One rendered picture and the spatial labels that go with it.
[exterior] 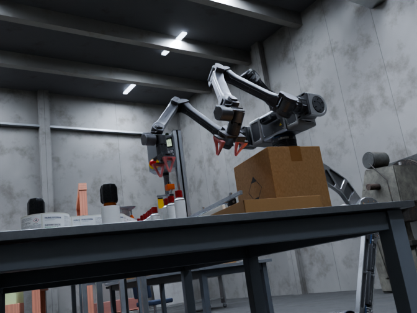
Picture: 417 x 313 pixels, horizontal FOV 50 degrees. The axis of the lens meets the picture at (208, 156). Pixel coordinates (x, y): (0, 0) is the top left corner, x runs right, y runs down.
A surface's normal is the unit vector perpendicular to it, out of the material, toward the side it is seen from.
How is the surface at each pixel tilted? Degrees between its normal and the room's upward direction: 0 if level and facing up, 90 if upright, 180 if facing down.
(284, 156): 90
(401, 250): 90
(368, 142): 90
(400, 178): 92
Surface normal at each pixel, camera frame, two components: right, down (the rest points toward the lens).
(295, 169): 0.38, -0.29
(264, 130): -0.83, -0.04
